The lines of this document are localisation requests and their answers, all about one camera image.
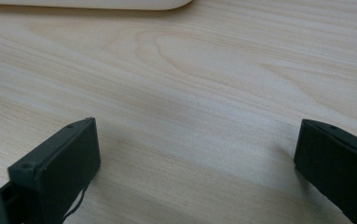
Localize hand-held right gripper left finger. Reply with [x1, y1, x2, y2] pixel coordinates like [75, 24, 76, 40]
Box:
[7, 117, 102, 224]

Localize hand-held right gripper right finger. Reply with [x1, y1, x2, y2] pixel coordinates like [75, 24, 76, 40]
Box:
[293, 119, 357, 224]

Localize white plastic storage bin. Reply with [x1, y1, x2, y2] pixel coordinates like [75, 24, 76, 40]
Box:
[0, 0, 194, 11]

